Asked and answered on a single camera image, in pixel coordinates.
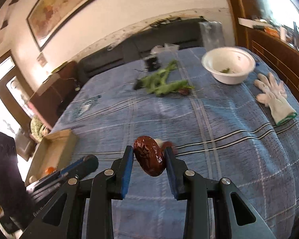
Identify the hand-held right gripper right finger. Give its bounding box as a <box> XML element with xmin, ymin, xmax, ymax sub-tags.
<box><xmin>164</xmin><ymin>146</ymin><xmax>277</xmax><ymax>239</ymax></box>

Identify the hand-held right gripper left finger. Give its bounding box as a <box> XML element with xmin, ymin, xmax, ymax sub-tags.
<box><xmin>20</xmin><ymin>146</ymin><xmax>135</xmax><ymax>239</ymax></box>

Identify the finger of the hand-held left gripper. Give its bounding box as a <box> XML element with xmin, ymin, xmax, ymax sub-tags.
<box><xmin>56</xmin><ymin>158</ymin><xmax>89</xmax><ymax>178</ymax></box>
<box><xmin>75</xmin><ymin>154</ymin><xmax>99</xmax><ymax>180</ymax></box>

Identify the wooden box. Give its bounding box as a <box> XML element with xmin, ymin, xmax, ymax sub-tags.
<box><xmin>25</xmin><ymin>129</ymin><xmax>78</xmax><ymax>185</ymax></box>

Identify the wrinkled red jujube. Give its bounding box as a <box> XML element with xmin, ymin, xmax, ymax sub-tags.
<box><xmin>133</xmin><ymin>136</ymin><xmax>165</xmax><ymax>177</ymax></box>

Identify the green patterned cloth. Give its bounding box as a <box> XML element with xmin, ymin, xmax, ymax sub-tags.
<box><xmin>30</xmin><ymin>117</ymin><xmax>52</xmax><ymax>143</ymax></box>

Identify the brown wooden cabinet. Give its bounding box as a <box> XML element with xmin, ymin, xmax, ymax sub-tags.
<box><xmin>29</xmin><ymin>61</ymin><xmax>88</xmax><ymax>128</ymax></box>

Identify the bunch of green beans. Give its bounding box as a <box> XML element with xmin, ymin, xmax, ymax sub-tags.
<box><xmin>137</xmin><ymin>60</ymin><xmax>195</xmax><ymax>97</ymax></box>

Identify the glass door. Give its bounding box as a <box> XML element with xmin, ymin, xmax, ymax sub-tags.
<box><xmin>0</xmin><ymin>50</ymin><xmax>33</xmax><ymax>155</ymax></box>

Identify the black electronic device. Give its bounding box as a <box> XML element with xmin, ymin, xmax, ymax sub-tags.
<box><xmin>145</xmin><ymin>56</ymin><xmax>161</xmax><ymax>72</ymax></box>

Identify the white bowl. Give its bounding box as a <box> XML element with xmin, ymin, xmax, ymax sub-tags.
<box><xmin>201</xmin><ymin>47</ymin><xmax>256</xmax><ymax>84</ymax></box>

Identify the black sofa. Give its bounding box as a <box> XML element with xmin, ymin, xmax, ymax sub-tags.
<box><xmin>77</xmin><ymin>17</ymin><xmax>207</xmax><ymax>85</ymax></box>

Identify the white knit glove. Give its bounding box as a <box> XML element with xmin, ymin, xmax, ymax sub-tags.
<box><xmin>254</xmin><ymin>73</ymin><xmax>298</xmax><ymax>126</ymax></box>

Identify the clear plastic cup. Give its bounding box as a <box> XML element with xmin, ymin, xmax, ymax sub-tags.
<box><xmin>199</xmin><ymin>21</ymin><xmax>223</xmax><ymax>49</ymax></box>

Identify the brown wooden panel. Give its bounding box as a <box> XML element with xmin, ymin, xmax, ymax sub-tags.
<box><xmin>247</xmin><ymin>27</ymin><xmax>299</xmax><ymax>121</ymax></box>

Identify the white flat box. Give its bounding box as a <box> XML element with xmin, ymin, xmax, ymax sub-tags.
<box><xmin>238</xmin><ymin>17</ymin><xmax>265</xmax><ymax>28</ymax></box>

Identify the framed wall picture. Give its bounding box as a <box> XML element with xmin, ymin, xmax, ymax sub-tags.
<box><xmin>26</xmin><ymin>0</ymin><xmax>119</xmax><ymax>52</ymax></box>

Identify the wooden door frame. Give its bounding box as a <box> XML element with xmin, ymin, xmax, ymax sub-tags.
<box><xmin>221</xmin><ymin>0</ymin><xmax>250</xmax><ymax>48</ymax></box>

